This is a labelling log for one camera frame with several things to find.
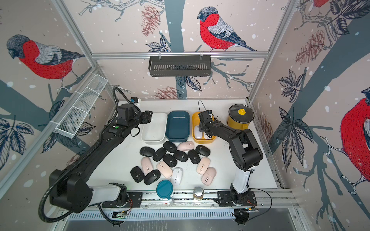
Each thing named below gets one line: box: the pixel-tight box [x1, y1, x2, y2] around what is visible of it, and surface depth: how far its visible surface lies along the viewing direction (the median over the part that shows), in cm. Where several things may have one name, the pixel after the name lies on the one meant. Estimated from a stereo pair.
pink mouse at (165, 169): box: [156, 160, 173, 179], surface depth 85 cm
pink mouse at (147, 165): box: [140, 156, 154, 176], surface depth 85 cm
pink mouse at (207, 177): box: [201, 166, 217, 186], surface depth 80 cm
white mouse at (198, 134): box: [194, 125, 203, 140], surface depth 98 cm
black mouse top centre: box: [162, 141, 178, 154], surface depth 94 cm
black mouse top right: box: [195, 144, 211, 157], surface depth 92 cm
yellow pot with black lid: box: [226, 103, 255, 131], surface depth 97 cm
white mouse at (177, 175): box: [171, 166, 184, 186], surface depth 81 cm
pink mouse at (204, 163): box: [196, 156, 211, 176], surface depth 85 cm
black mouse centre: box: [162, 153, 178, 168], surface depth 87 cm
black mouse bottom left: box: [130, 166, 145, 183], surface depth 82 cm
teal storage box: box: [165, 110, 191, 143], surface depth 105 cm
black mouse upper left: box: [152, 147, 167, 162], surface depth 90 cm
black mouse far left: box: [139, 146, 155, 157], surface depth 92 cm
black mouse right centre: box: [187, 149, 201, 165], surface depth 89 cm
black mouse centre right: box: [173, 150, 189, 163], surface depth 90 cm
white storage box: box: [141, 111, 168, 143], surface depth 100 cm
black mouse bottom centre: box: [143, 169, 161, 186], surface depth 81 cm
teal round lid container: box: [156, 179, 174, 201], surface depth 72 cm
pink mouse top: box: [177, 141, 195, 152], surface depth 94 cm
